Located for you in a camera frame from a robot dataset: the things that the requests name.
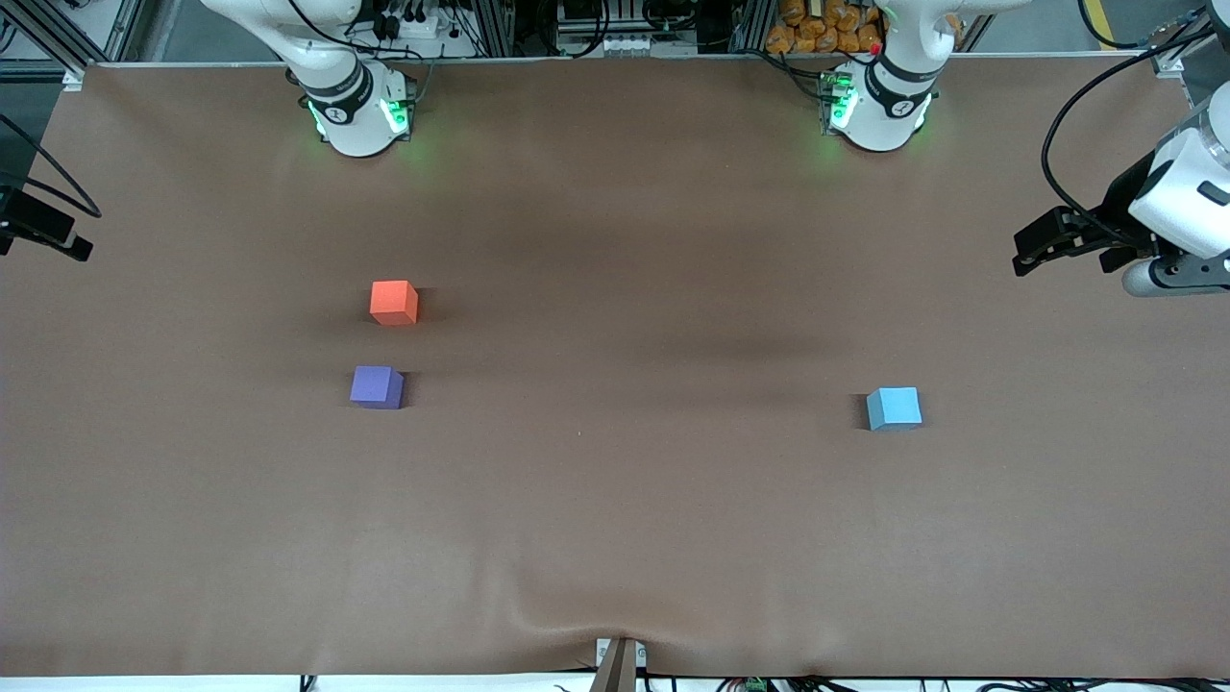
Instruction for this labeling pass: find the orange packets pile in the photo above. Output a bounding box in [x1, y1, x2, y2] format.
[766, 0, 885, 56]

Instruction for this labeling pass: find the orange foam block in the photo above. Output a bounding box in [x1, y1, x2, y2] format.
[369, 280, 420, 327]

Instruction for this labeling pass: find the purple foam block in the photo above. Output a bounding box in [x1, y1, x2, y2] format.
[349, 365, 406, 410]

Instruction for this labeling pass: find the brown table cover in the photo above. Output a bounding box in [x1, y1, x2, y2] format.
[0, 58, 1230, 679]

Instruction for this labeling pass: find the aluminium frame profile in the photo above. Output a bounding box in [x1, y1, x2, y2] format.
[0, 0, 145, 73]
[469, 0, 528, 57]
[727, 0, 775, 54]

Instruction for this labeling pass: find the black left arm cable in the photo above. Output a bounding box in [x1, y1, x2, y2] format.
[1042, 24, 1230, 241]

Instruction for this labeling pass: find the blue foam block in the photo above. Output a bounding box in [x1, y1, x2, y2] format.
[866, 386, 923, 433]

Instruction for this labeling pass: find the white power strip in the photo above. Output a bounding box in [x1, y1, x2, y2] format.
[370, 8, 481, 61]

